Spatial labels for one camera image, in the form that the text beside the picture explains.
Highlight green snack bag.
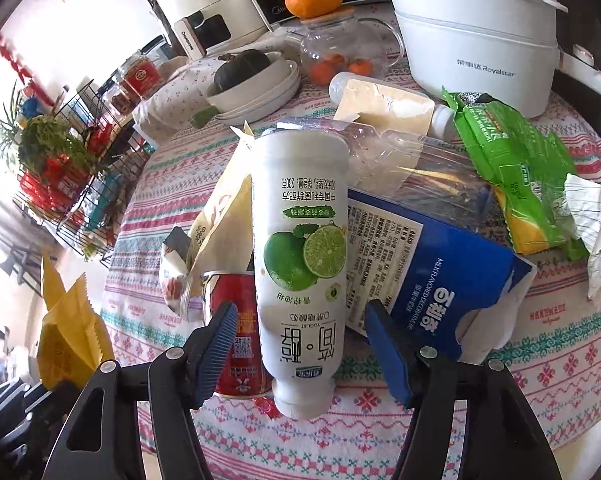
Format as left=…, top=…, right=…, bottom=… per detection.
left=442, top=89, right=587, bottom=261

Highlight blue milk carton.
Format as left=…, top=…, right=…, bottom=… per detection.
left=346, top=191, right=537, bottom=364

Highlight glass teapot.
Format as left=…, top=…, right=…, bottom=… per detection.
left=286, top=6, right=406, bottom=88

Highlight white electric cooking pot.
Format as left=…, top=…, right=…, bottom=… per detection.
left=392, top=0, right=601, bottom=118

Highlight black wire rack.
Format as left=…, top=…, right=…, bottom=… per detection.
left=4, top=80, right=152, bottom=266

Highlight small white bottle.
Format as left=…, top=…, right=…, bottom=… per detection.
left=329, top=72, right=458, bottom=142

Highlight white tissue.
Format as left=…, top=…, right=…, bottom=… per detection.
left=564, top=174, right=601, bottom=300

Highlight dark green squash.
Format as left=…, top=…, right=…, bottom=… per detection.
left=214, top=49, right=270, bottom=93

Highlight floral white cloth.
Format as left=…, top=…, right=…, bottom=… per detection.
left=132, top=56, right=223, bottom=148

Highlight stacked white bowls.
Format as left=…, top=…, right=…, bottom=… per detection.
left=204, top=51, right=301, bottom=127

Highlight white lime yogurt bottle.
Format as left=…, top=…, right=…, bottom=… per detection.
left=252, top=129, right=349, bottom=419

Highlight cream bread paper bag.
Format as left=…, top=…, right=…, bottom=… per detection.
left=186, top=122, right=255, bottom=297

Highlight clear crushed plastic bottle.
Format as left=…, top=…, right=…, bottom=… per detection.
left=276, top=117, right=493, bottom=233

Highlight red lidded jar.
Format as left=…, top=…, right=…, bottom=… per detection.
left=119, top=51, right=164, bottom=100

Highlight green potted plant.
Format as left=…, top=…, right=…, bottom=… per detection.
left=0, top=84, right=96, bottom=176

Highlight red soda can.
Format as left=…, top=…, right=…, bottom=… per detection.
left=203, top=271, right=271, bottom=399

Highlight yellow paper bag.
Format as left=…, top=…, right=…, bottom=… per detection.
left=37, top=255, right=115, bottom=390

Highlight patterned tablecloth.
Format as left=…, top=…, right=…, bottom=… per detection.
left=102, top=122, right=601, bottom=479

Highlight small nut snack packet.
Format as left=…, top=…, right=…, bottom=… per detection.
left=158, top=226, right=203, bottom=324

